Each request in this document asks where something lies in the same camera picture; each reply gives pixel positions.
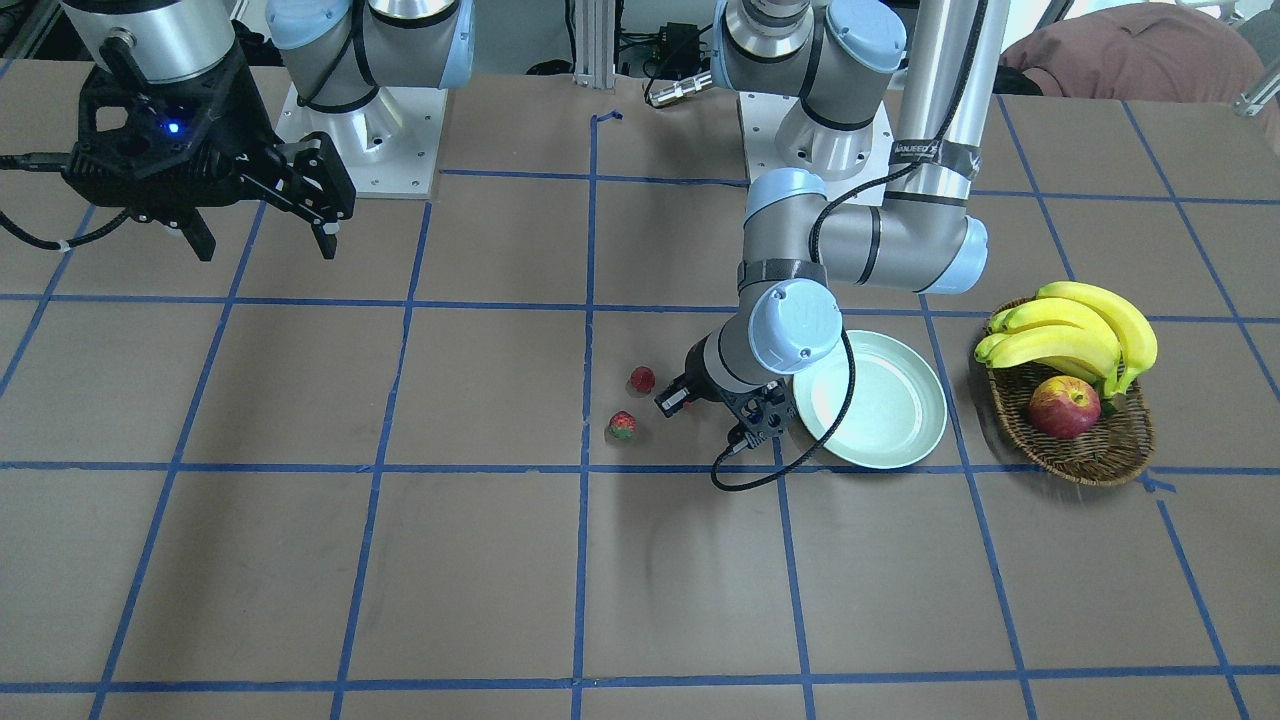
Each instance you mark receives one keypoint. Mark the pale green plate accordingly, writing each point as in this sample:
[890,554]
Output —
[898,410]

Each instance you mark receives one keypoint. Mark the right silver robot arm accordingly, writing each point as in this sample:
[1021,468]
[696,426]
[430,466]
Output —
[338,54]

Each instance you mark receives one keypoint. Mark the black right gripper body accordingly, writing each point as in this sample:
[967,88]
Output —
[243,118]

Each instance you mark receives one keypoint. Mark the red apple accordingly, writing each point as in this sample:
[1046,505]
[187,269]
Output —
[1064,407]

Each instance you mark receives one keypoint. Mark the strawberry with green cap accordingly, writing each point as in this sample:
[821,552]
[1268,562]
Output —
[622,426]

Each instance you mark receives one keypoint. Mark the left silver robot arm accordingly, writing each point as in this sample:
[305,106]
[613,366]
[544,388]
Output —
[909,230]

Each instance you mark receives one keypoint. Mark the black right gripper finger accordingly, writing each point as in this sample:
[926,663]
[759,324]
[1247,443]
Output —
[196,232]
[326,237]

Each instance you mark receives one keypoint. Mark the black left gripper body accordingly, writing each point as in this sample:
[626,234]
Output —
[697,380]

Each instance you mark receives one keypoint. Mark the brown wicker basket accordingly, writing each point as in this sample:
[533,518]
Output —
[1115,450]

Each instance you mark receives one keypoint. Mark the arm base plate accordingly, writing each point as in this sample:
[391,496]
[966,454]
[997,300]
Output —
[389,147]
[777,133]

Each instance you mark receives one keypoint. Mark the yellow banana bunch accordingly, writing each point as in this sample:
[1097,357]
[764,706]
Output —
[1080,329]

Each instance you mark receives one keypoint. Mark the round red strawberry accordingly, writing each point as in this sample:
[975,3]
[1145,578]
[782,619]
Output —
[642,379]

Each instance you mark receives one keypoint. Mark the person in brown shirt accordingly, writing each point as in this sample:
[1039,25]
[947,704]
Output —
[1143,51]

